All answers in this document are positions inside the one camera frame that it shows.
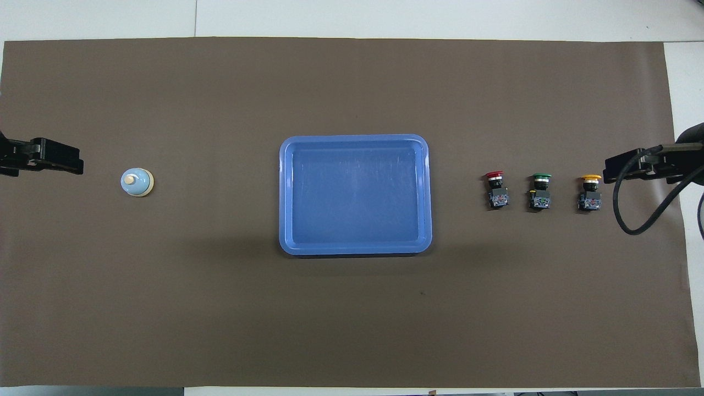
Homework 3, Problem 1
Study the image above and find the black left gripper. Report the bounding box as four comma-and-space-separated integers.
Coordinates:
0, 132, 84, 177

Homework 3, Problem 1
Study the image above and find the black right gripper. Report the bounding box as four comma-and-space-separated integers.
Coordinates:
603, 143, 704, 185

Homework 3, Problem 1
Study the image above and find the yellow mushroom push button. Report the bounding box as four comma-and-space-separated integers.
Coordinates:
577, 174, 603, 212

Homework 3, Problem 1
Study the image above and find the green mushroom push button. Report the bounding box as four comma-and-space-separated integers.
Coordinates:
529, 173, 553, 211

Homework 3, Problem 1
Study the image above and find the red mushroom push button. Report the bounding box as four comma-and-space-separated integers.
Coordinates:
485, 171, 510, 210

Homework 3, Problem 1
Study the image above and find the blue plastic tray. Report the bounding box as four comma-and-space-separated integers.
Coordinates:
279, 134, 433, 257

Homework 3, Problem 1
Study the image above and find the round blue cream knob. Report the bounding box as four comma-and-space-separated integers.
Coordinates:
120, 167, 155, 197

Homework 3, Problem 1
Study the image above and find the brown table mat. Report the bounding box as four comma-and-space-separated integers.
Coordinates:
0, 37, 700, 388

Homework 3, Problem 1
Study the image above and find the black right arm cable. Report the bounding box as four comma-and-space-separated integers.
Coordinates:
613, 144, 704, 240

